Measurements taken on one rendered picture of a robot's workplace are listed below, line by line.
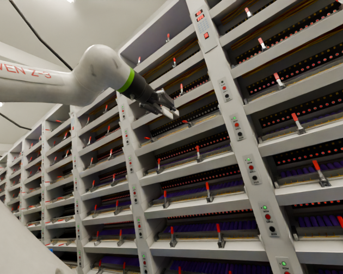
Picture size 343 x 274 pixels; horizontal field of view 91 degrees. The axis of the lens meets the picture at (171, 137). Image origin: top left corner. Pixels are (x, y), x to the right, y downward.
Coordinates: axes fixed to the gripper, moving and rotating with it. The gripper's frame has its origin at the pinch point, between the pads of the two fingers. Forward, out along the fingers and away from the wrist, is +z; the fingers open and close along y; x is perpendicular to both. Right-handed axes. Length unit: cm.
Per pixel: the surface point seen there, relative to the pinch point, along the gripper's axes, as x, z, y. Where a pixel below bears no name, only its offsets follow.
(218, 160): -21.1, 21.1, 9.8
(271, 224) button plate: -48, 26, 23
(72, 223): -41, 25, -128
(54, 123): 75, 10, -183
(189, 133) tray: -3.7, 17.7, -1.6
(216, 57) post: 27.0, 10.2, 23.8
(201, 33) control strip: 44.1, 6.1, 20.5
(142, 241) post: -54, 28, -47
